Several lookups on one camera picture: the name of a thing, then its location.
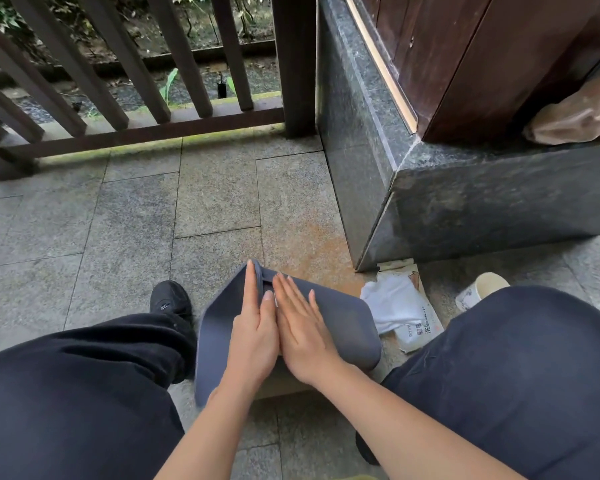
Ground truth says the person's right hand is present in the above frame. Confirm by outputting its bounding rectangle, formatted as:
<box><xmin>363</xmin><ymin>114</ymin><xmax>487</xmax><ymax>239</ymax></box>
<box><xmin>272</xmin><ymin>272</ymin><xmax>347</xmax><ymax>387</ymax></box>

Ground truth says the person's left hand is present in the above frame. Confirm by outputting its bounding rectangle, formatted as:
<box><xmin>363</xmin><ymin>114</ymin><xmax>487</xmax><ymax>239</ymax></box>
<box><xmin>224</xmin><ymin>259</ymin><xmax>281</xmax><ymax>396</ymax></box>

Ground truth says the grey foldable silicone mat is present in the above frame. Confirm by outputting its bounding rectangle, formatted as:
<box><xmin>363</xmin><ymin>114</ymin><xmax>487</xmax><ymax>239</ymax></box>
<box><xmin>193</xmin><ymin>260</ymin><xmax>384</xmax><ymax>408</ymax></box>

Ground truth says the person's left forearm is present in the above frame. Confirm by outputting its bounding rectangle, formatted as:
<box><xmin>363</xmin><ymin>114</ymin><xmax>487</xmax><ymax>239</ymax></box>
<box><xmin>154</xmin><ymin>384</ymin><xmax>255</xmax><ymax>480</ymax></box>

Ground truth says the person's right forearm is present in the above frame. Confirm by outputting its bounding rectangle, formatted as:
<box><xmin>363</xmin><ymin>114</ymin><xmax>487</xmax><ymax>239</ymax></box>
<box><xmin>316</xmin><ymin>364</ymin><xmax>527</xmax><ymax>480</ymax></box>

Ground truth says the white crumpled tissue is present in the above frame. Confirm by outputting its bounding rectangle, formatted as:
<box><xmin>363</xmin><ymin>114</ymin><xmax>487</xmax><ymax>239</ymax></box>
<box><xmin>359</xmin><ymin>272</ymin><xmax>425</xmax><ymax>336</ymax></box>

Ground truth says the person's black left shoe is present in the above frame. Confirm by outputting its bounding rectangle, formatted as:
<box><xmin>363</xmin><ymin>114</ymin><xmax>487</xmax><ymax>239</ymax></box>
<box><xmin>149</xmin><ymin>280</ymin><xmax>194</xmax><ymax>321</ymax></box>

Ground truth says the person's black shoe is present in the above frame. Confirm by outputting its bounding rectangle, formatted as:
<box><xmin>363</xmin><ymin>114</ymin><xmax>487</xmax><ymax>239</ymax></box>
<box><xmin>149</xmin><ymin>280</ymin><xmax>194</xmax><ymax>321</ymax></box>
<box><xmin>355</xmin><ymin>429</ymin><xmax>382</xmax><ymax>467</ymax></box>

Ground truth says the wet wipes packet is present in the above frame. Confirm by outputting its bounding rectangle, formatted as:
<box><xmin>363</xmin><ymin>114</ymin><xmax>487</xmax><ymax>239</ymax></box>
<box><xmin>376</xmin><ymin>259</ymin><xmax>446</xmax><ymax>355</ymax></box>

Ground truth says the person's black right shoe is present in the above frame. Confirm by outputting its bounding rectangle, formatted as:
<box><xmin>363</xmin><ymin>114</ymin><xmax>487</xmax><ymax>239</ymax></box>
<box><xmin>355</xmin><ymin>429</ymin><xmax>382</xmax><ymax>467</ymax></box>

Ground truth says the white paper cup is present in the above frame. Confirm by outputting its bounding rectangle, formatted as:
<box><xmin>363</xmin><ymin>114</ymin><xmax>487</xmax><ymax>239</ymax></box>
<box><xmin>454</xmin><ymin>272</ymin><xmax>511</xmax><ymax>313</ymax></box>

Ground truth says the dark granite plinth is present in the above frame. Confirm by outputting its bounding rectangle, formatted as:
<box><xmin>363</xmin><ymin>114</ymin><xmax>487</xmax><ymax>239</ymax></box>
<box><xmin>315</xmin><ymin>0</ymin><xmax>600</xmax><ymax>273</ymax></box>

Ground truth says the person's right leg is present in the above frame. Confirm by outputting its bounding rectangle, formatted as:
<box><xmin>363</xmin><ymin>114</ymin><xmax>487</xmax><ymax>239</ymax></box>
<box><xmin>356</xmin><ymin>286</ymin><xmax>600</xmax><ymax>480</ymax></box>

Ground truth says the person's leg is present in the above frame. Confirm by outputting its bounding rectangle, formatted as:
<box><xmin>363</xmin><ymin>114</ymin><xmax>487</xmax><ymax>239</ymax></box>
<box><xmin>356</xmin><ymin>286</ymin><xmax>600</xmax><ymax>480</ymax></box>
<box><xmin>0</xmin><ymin>313</ymin><xmax>199</xmax><ymax>480</ymax></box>

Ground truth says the person's left leg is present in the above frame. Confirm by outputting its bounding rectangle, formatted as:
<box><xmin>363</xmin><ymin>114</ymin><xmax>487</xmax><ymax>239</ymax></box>
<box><xmin>0</xmin><ymin>313</ymin><xmax>199</xmax><ymax>480</ymax></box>

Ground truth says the green plant leaf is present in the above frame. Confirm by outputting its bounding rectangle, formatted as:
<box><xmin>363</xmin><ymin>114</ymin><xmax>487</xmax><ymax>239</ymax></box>
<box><xmin>159</xmin><ymin>68</ymin><xmax>180</xmax><ymax>106</ymax></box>

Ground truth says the brass trim strip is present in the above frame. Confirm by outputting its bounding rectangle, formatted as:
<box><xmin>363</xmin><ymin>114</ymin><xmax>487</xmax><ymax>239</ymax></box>
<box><xmin>343</xmin><ymin>0</ymin><xmax>419</xmax><ymax>135</ymax></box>

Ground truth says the brown wooden railing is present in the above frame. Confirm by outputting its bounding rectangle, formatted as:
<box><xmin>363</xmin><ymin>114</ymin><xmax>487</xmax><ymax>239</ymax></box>
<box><xmin>0</xmin><ymin>0</ymin><xmax>287</xmax><ymax>181</ymax></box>

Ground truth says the dark brown wooden panel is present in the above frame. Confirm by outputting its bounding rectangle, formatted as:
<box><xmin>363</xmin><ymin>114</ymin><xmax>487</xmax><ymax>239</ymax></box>
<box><xmin>349</xmin><ymin>0</ymin><xmax>600</xmax><ymax>144</ymax></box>

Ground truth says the translucent brown plastic bag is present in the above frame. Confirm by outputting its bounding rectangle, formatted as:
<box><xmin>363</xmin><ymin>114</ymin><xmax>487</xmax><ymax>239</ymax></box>
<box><xmin>522</xmin><ymin>76</ymin><xmax>600</xmax><ymax>146</ymax></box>

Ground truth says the brown wooden post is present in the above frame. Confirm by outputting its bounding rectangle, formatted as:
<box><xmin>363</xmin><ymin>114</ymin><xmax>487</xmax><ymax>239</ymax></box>
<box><xmin>270</xmin><ymin>0</ymin><xmax>318</xmax><ymax>139</ymax></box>

